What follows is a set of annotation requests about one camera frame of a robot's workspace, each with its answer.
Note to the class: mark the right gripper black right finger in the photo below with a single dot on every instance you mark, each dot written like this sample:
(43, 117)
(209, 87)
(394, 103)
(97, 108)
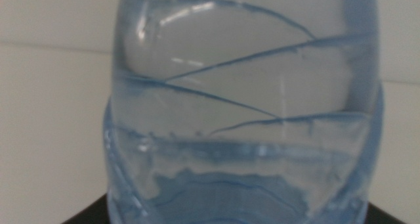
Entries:
(377, 217)

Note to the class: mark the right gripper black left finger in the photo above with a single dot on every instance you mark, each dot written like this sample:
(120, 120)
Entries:
(96, 215)

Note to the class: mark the clear water bottle blue cap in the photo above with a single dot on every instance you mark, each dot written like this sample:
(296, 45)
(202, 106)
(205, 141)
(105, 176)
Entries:
(229, 102)

